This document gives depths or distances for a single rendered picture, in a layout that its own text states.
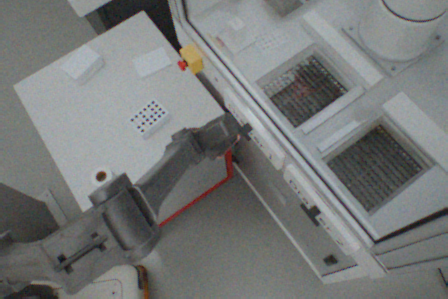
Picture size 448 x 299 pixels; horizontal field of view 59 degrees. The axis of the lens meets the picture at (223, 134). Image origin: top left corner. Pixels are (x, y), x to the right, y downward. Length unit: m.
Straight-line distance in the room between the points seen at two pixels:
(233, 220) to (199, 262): 0.26
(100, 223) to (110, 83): 1.05
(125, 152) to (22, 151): 1.17
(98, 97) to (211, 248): 0.95
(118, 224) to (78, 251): 0.06
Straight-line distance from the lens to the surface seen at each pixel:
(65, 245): 0.53
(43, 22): 2.91
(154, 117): 1.38
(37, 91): 1.63
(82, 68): 1.54
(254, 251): 2.02
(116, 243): 0.54
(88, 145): 1.45
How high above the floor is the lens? 2.01
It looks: 67 degrees down
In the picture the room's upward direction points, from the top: 8 degrees counter-clockwise
